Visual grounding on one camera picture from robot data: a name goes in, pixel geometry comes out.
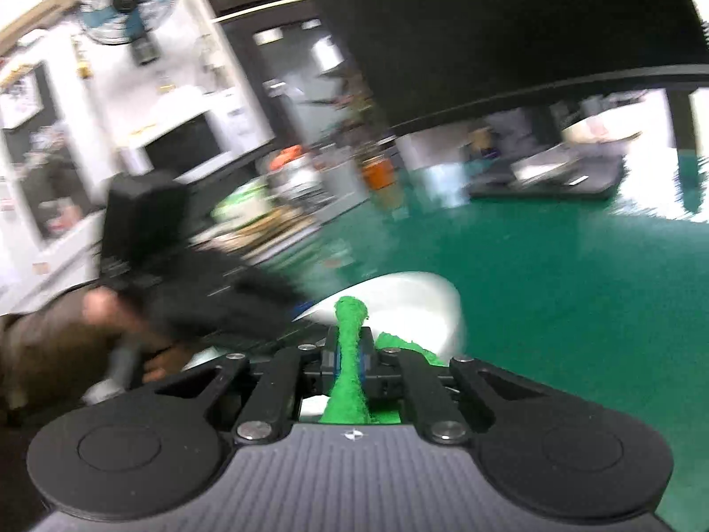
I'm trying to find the green cleaning cloth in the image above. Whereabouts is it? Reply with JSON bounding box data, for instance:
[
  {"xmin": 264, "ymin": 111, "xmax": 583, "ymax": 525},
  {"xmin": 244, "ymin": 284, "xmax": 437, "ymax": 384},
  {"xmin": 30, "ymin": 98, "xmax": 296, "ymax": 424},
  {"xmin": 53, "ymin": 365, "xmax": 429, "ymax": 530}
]
[{"xmin": 317, "ymin": 295, "xmax": 447, "ymax": 426}]

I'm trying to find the person's left hand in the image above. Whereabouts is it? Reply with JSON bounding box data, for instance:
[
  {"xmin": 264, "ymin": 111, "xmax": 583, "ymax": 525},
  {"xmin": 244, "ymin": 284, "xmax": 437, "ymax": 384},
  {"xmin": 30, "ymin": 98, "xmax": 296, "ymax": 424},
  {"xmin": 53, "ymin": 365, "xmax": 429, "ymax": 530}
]
[{"xmin": 82, "ymin": 287, "xmax": 198, "ymax": 383}]

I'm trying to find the stack of books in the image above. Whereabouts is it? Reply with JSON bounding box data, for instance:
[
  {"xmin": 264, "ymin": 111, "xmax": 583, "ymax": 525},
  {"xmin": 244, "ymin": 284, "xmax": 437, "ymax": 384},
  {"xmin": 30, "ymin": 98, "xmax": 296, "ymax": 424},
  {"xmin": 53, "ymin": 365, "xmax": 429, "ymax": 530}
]
[{"xmin": 187, "ymin": 205, "xmax": 322, "ymax": 264}]

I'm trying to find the green tissue pack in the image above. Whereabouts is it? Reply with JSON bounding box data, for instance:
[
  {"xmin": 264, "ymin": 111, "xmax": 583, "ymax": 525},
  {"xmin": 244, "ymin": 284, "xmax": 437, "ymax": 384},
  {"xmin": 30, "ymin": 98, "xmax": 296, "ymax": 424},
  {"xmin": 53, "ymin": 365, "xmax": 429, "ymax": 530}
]
[{"xmin": 210, "ymin": 178, "xmax": 273, "ymax": 226}]

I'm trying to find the grey desk organiser box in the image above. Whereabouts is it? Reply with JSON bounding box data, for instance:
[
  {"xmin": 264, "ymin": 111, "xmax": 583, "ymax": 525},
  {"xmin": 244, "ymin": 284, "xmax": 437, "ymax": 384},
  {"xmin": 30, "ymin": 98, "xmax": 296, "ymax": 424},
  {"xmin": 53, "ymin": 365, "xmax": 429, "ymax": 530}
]
[{"xmin": 315, "ymin": 160, "xmax": 369, "ymax": 223}]

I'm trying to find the white microwave oven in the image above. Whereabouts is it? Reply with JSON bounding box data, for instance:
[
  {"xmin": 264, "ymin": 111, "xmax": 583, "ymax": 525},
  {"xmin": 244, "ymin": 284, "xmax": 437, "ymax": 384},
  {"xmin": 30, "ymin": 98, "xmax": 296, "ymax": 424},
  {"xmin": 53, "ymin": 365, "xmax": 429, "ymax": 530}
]
[{"xmin": 119, "ymin": 86, "xmax": 273, "ymax": 184}]

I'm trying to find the orange cup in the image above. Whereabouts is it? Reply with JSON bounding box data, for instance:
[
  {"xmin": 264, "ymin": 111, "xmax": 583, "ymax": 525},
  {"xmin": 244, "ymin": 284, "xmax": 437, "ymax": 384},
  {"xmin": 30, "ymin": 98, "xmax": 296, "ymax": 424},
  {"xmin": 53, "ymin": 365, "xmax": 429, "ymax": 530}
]
[{"xmin": 362, "ymin": 155, "xmax": 395, "ymax": 191}]

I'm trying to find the potted plant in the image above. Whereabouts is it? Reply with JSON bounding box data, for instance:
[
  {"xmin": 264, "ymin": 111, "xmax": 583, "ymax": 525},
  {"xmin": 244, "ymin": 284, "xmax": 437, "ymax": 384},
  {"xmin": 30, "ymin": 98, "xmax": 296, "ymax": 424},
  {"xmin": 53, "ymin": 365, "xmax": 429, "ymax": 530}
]
[{"xmin": 310, "ymin": 64, "xmax": 392, "ymax": 150}]

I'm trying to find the grey monitor stand base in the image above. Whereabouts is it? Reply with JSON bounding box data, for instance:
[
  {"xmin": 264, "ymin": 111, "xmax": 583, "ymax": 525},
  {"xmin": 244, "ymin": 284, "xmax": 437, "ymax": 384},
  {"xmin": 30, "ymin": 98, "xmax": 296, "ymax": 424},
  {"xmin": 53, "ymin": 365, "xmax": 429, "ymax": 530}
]
[{"xmin": 466, "ymin": 141, "xmax": 627, "ymax": 200}]

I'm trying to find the black curved monitor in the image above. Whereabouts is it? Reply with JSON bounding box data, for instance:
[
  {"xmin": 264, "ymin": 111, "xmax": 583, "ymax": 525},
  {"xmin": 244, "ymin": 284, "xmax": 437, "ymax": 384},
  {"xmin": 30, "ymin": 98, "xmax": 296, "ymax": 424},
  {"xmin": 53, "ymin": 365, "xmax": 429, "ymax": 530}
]
[{"xmin": 315, "ymin": 0, "xmax": 708, "ymax": 135}]

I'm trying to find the wall fan with blue blades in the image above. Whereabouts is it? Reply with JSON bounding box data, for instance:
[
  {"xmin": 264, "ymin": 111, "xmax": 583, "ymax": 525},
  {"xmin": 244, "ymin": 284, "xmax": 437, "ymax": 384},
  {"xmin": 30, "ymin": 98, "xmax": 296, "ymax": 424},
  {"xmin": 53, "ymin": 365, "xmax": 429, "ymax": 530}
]
[{"xmin": 78, "ymin": 0, "xmax": 178, "ymax": 66}]

